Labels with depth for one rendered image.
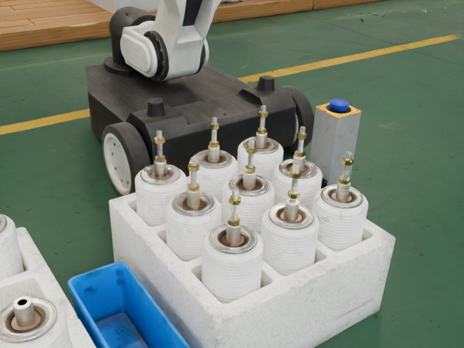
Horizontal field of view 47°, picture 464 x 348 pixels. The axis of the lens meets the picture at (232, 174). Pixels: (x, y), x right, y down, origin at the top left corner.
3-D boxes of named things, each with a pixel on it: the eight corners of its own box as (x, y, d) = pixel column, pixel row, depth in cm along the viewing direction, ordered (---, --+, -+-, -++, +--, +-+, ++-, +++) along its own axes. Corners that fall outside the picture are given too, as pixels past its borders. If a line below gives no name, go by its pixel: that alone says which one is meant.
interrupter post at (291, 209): (299, 221, 89) (301, 205, 87) (284, 222, 88) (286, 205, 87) (296, 213, 91) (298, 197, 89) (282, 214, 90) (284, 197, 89)
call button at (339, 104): (324, 109, 115) (326, 100, 114) (338, 105, 117) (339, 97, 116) (337, 115, 112) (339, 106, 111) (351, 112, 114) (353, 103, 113)
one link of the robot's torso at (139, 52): (120, 65, 165) (117, 22, 158) (177, 56, 175) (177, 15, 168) (151, 86, 150) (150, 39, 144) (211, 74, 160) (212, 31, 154)
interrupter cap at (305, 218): (317, 230, 87) (318, 227, 86) (272, 231, 86) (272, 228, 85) (308, 205, 93) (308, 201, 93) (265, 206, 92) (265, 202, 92)
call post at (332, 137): (300, 226, 131) (314, 107, 115) (321, 217, 134) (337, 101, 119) (320, 240, 126) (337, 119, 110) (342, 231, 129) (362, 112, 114)
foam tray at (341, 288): (114, 271, 114) (108, 199, 105) (259, 217, 134) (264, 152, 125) (215, 404, 86) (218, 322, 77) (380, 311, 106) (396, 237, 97)
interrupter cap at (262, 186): (277, 184, 99) (277, 181, 98) (255, 202, 93) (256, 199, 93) (242, 172, 102) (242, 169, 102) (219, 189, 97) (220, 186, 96)
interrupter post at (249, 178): (257, 186, 98) (259, 170, 96) (250, 191, 96) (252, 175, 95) (246, 182, 99) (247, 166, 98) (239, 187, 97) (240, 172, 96)
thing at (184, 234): (192, 311, 95) (192, 227, 86) (157, 285, 100) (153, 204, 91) (229, 284, 101) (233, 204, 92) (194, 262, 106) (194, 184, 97)
